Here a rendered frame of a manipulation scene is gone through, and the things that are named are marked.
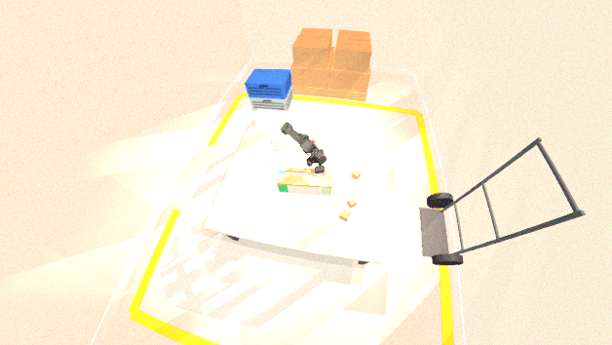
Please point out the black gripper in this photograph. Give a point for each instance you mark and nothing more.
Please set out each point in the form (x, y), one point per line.
(319, 168)

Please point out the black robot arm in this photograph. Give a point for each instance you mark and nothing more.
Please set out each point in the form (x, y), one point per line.
(306, 144)

